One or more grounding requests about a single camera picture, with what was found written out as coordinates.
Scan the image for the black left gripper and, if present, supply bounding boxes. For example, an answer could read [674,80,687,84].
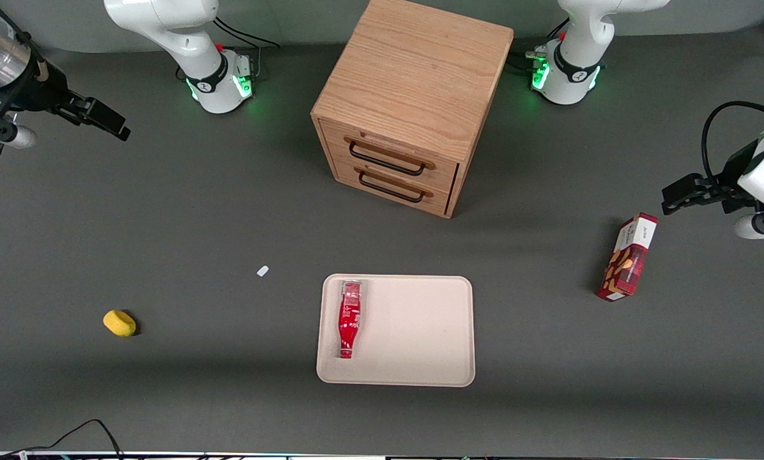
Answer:
[662,137,764,215]

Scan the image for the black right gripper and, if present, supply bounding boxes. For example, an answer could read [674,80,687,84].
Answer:
[2,50,132,142]

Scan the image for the red coke bottle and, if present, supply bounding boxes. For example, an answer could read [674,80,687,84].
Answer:
[337,279,365,360]

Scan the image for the beige rectangular tray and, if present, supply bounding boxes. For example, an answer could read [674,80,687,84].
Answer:
[316,274,476,388]

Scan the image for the red cookie box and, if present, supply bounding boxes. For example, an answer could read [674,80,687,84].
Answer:
[597,212,659,302]

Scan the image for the yellow sponge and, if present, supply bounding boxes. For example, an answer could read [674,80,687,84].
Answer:
[103,310,137,338]

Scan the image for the wooden drawer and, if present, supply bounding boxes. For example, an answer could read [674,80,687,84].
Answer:
[321,118,461,194]
[333,157,454,215]

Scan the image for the wooden drawer cabinet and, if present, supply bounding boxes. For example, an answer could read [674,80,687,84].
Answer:
[310,0,515,220]

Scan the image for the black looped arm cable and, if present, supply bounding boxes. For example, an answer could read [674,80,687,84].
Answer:
[701,101,764,187]

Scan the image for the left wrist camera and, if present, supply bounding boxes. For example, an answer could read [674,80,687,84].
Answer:
[734,214,764,240]

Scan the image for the black base cable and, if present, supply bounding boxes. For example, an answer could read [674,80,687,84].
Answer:
[215,15,281,49]
[508,19,569,72]

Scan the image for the black metal drawer handle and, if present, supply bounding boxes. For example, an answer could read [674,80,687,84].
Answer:
[344,135,437,177]
[355,165,434,204]

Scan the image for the thin black floor cable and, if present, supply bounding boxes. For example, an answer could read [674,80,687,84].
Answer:
[0,418,125,460]

